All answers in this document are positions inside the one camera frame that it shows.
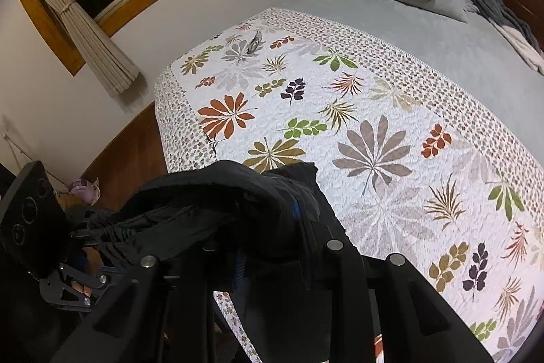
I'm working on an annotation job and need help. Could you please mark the white floral quilt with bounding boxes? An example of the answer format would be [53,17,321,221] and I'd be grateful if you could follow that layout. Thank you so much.
[155,8,543,362]

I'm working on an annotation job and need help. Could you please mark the grey bed sheet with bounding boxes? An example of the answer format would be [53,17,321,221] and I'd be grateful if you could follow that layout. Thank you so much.
[284,0,543,161]

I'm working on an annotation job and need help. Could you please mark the grey and white folded clothes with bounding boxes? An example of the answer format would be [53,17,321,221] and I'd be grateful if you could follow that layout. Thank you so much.
[470,0,543,75]

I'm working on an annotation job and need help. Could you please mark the black pants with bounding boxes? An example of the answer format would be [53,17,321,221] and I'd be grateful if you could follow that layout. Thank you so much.
[77,160,347,328]

